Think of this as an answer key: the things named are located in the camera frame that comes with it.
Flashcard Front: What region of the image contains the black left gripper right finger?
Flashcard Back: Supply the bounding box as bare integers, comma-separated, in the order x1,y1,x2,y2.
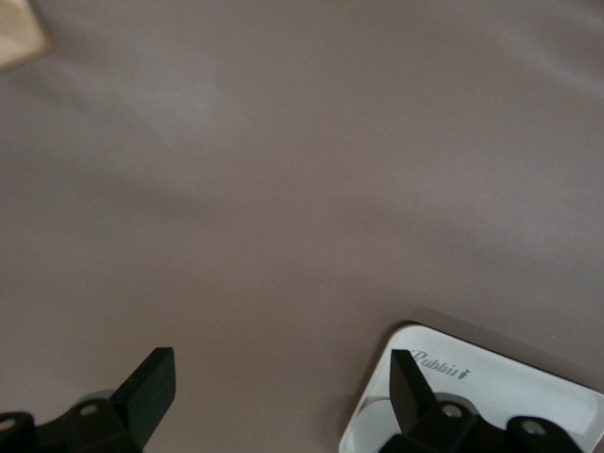
384,349,587,453

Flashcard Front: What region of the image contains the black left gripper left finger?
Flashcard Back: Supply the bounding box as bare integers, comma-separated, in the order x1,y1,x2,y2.
0,347,177,453

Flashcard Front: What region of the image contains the beige rabbit print tray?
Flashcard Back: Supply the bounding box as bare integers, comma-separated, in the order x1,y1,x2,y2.
338,320,604,453

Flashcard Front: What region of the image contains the brown table cover sheet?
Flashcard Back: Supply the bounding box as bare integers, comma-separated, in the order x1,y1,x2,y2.
0,0,604,453

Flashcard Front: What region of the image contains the wooden mug stand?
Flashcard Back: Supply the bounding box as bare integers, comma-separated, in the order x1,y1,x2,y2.
0,0,52,72

